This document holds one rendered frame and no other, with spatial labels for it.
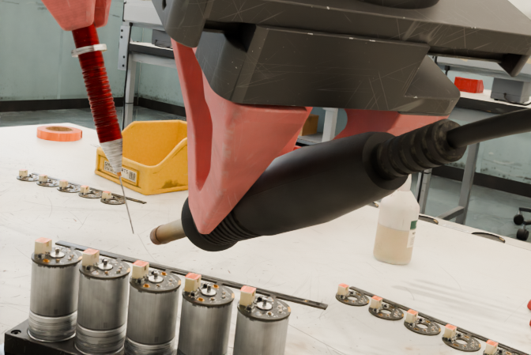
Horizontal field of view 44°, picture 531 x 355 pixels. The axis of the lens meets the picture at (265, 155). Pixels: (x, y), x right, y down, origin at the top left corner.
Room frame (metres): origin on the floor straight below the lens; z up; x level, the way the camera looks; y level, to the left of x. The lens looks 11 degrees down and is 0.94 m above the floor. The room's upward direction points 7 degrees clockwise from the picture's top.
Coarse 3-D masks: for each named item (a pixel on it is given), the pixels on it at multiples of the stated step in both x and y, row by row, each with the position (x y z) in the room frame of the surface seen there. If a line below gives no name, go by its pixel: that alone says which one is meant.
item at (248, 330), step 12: (240, 324) 0.28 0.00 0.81; (252, 324) 0.27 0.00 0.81; (264, 324) 0.27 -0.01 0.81; (276, 324) 0.27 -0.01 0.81; (240, 336) 0.28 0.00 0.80; (252, 336) 0.27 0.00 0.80; (264, 336) 0.27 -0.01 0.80; (276, 336) 0.28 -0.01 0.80; (240, 348) 0.28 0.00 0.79; (252, 348) 0.27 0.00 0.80; (264, 348) 0.27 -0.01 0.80; (276, 348) 0.28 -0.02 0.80
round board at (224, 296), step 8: (200, 288) 0.30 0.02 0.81; (216, 288) 0.30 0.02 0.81; (224, 288) 0.30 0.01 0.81; (184, 296) 0.29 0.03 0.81; (192, 296) 0.29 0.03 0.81; (200, 296) 0.29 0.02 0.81; (208, 296) 0.29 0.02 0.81; (216, 296) 0.29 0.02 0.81; (224, 296) 0.29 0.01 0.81; (232, 296) 0.29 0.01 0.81; (200, 304) 0.28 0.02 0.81; (208, 304) 0.28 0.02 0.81; (216, 304) 0.28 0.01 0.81; (224, 304) 0.28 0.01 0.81
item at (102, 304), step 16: (96, 272) 0.30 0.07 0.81; (80, 288) 0.30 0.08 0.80; (96, 288) 0.30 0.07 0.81; (112, 288) 0.30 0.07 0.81; (80, 304) 0.30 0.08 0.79; (96, 304) 0.30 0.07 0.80; (112, 304) 0.30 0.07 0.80; (80, 320) 0.30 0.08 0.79; (96, 320) 0.30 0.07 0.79; (112, 320) 0.30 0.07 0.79; (80, 336) 0.30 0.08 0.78; (96, 336) 0.30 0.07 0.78; (112, 336) 0.30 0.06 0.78; (80, 352) 0.30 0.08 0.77; (96, 352) 0.30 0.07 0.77; (112, 352) 0.30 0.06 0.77
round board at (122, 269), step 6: (96, 264) 0.31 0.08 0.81; (114, 264) 0.32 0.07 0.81; (120, 264) 0.32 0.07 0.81; (126, 264) 0.32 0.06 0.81; (84, 270) 0.30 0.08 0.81; (90, 270) 0.30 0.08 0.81; (96, 270) 0.30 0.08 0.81; (102, 270) 0.31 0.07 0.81; (108, 270) 0.31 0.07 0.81; (114, 270) 0.31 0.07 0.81; (120, 270) 0.31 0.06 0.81; (126, 270) 0.31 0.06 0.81; (90, 276) 0.30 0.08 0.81; (96, 276) 0.30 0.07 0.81; (102, 276) 0.30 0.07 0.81; (108, 276) 0.30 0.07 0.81; (114, 276) 0.30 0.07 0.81; (120, 276) 0.30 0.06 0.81
